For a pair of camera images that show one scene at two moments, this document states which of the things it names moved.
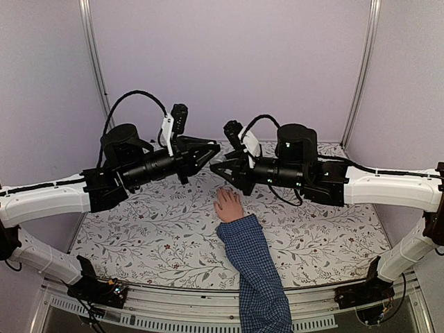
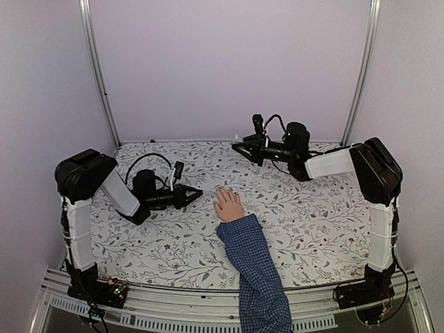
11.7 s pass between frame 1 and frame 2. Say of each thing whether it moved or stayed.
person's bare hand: stayed
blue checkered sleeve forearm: stayed
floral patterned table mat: stayed
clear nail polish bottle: moved
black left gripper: moved
